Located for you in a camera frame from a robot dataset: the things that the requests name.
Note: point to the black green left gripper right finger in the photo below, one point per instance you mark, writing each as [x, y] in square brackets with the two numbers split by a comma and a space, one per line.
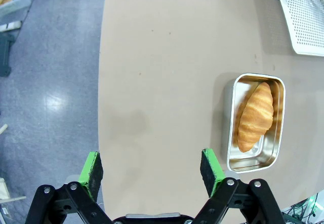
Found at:
[211, 171]

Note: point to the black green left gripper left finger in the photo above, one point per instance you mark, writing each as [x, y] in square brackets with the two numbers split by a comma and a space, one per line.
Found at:
[92, 173]

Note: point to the rectangular stainless steel container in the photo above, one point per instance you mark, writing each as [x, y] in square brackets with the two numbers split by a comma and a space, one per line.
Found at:
[253, 162]

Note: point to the golden brown croissant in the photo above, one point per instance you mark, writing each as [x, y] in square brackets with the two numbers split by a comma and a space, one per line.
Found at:
[255, 115]

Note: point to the small wooden stick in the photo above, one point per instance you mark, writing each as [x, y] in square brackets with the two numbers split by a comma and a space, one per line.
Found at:
[3, 129]

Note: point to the black plastic crate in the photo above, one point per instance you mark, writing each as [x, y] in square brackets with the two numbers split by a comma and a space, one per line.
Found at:
[5, 54]

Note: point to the light wooden strip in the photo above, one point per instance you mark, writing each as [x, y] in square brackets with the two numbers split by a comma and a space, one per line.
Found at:
[11, 26]

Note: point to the white perforated metal tray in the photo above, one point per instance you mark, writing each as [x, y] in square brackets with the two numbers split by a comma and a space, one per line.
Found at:
[303, 19]

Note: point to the grey plastic bin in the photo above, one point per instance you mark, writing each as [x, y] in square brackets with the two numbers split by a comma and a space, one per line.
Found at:
[12, 4]

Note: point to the light wooden frame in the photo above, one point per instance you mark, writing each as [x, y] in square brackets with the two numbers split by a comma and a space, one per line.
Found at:
[5, 196]

